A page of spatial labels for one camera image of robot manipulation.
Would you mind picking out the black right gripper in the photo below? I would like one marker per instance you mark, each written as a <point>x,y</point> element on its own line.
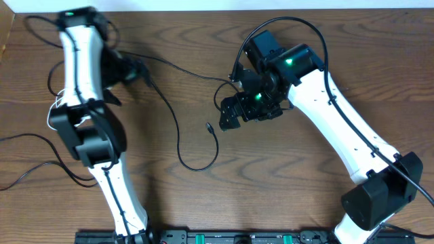
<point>241,99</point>

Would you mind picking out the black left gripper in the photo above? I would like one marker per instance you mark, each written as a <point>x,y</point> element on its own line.
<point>132,72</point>

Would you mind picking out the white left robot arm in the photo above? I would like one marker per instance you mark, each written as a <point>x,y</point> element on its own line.
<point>89,129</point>

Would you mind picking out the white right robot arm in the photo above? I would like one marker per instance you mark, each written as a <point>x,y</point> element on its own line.
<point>385,181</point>

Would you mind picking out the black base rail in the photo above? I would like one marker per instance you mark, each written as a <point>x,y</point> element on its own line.
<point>190,237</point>

